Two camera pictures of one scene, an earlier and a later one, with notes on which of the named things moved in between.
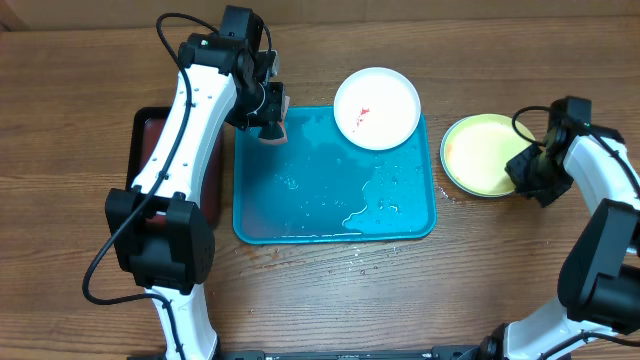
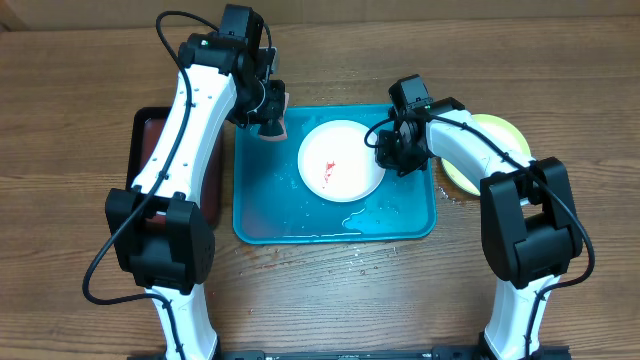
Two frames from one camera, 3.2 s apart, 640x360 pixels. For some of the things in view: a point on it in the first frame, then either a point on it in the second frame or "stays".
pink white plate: x=377 y=108 to x=336 y=163
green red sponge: x=276 y=131 stays
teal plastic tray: x=319 y=187 stays
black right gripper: x=544 y=191 to x=385 y=159
